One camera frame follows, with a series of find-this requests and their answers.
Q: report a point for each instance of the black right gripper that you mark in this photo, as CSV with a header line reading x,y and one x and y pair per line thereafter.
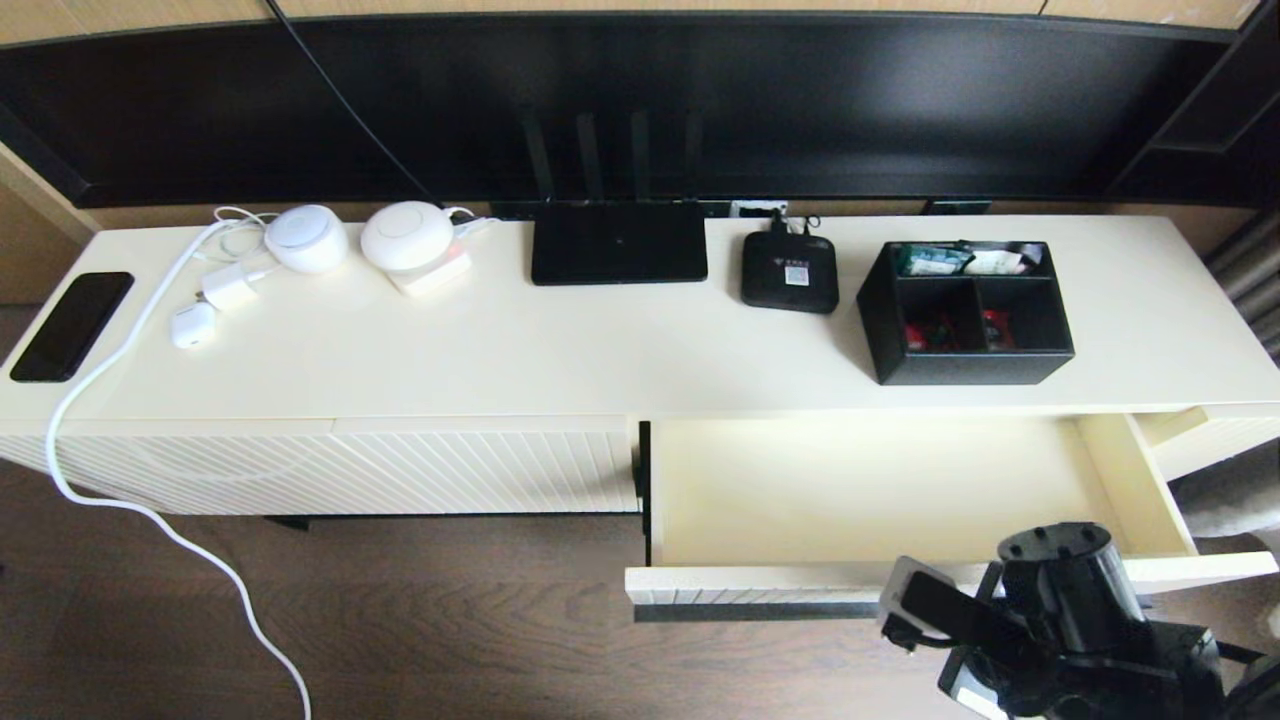
x,y
1100,690

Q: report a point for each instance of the cream drawer with ribbed front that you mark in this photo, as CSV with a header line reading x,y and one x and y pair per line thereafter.
x,y
850,480

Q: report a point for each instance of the black compartment organizer box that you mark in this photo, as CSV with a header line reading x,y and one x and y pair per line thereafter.
x,y
970,368

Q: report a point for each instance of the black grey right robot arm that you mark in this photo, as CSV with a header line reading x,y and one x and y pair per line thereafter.
x,y
1260,695

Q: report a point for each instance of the cream tv cabinet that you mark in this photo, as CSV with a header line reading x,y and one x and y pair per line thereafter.
x,y
500,350

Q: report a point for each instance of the grey upholstered seat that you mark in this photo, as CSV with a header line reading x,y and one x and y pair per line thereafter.
x,y
1240,510

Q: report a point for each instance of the red snack packet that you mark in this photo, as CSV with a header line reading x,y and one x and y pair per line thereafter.
x,y
995,330
922,336

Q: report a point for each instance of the white snack packet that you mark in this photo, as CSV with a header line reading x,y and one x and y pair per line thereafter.
x,y
1000,262

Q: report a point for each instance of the green snack packet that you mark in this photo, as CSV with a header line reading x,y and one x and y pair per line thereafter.
x,y
930,262

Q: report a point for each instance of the black set-top box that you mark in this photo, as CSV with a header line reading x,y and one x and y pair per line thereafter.
x,y
775,285

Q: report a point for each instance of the grey curtain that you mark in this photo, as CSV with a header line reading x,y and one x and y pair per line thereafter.
x,y
1255,290

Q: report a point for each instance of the black router with antennas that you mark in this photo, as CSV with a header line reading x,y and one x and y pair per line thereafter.
x,y
618,245

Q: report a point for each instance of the black flat television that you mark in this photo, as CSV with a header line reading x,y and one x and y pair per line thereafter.
x,y
800,100

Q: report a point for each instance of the cream square base box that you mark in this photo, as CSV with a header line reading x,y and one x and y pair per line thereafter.
x,y
438,283

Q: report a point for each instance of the white dome shaped device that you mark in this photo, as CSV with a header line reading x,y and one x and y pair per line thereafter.
x,y
406,235

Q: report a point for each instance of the white round smart speaker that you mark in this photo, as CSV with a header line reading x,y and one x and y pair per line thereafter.
x,y
306,243

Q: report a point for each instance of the white charger adapter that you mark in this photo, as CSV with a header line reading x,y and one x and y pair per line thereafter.
x,y
230,287

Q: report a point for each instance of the small white charger cube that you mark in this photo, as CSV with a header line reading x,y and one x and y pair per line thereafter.
x,y
193,325

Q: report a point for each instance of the black smartphone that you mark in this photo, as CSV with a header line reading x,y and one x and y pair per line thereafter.
x,y
72,325

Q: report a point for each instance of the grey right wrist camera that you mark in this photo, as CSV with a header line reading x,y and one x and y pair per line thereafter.
x,y
905,585

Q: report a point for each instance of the white wall socket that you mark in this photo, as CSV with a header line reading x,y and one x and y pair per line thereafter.
x,y
745,209

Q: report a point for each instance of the black wall shelf unit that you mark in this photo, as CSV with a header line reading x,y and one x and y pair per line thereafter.
x,y
1250,160

